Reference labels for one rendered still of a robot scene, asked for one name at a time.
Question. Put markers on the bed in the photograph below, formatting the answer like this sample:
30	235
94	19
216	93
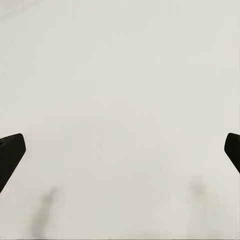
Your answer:
125	107

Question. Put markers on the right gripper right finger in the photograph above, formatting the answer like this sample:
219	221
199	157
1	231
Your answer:
232	149

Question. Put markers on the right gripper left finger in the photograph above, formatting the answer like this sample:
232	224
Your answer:
12	149

